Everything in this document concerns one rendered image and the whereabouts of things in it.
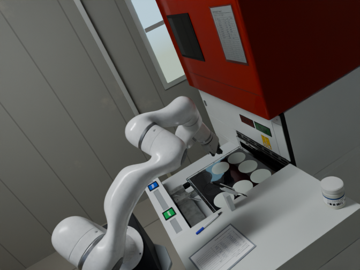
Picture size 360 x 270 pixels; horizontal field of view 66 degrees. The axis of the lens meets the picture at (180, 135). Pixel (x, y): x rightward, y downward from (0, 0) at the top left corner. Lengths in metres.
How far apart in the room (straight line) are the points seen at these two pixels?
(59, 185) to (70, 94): 0.89
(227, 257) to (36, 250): 2.55
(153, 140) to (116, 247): 0.33
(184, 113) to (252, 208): 0.50
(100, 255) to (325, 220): 0.75
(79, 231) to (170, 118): 0.45
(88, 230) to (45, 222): 2.25
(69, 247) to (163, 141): 0.41
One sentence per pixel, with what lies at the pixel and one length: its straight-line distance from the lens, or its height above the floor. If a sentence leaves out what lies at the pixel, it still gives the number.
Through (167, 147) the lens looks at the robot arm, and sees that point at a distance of 0.87.
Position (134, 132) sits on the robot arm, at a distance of 0.91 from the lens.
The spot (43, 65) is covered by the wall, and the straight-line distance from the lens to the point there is 2.57.
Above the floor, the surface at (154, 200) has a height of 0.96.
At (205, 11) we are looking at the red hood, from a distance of 1.23.
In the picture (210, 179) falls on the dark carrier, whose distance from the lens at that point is 1.51.
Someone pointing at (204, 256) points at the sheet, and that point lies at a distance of 1.12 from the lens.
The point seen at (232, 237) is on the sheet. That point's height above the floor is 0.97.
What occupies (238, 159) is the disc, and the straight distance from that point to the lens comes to 1.57.
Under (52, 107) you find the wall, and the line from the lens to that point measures 2.64.
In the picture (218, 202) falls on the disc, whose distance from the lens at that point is 1.37.
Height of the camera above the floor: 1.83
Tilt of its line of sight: 28 degrees down
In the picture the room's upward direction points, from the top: 25 degrees counter-clockwise
